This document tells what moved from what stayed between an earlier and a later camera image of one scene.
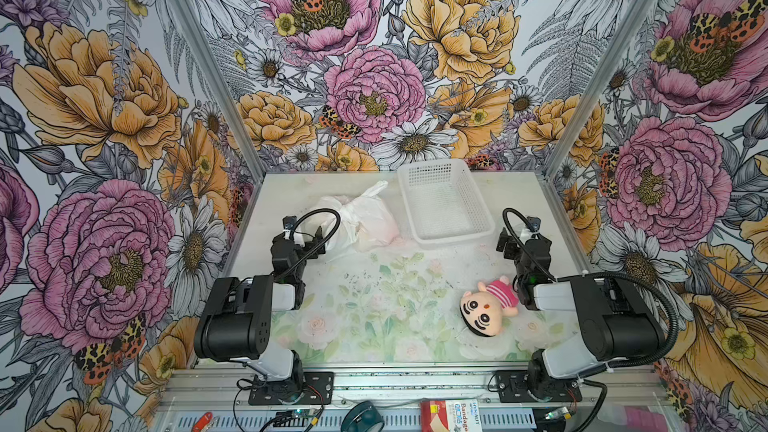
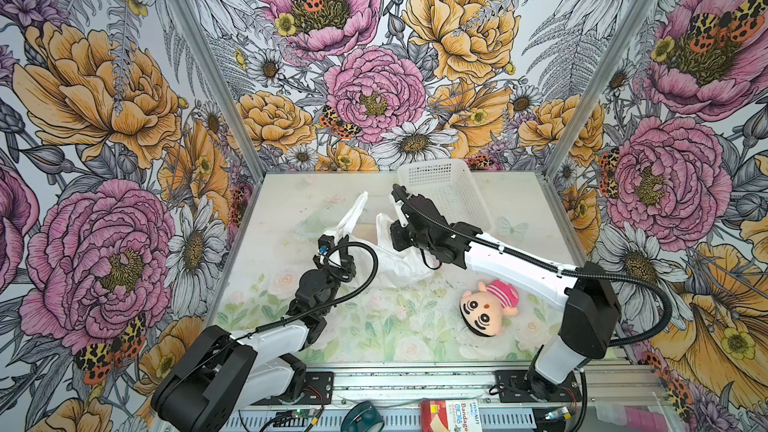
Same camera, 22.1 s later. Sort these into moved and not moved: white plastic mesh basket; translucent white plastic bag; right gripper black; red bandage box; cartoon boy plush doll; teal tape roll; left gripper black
Moved: left gripper black; right gripper black; translucent white plastic bag
Not moved: teal tape roll; white plastic mesh basket; cartoon boy plush doll; red bandage box
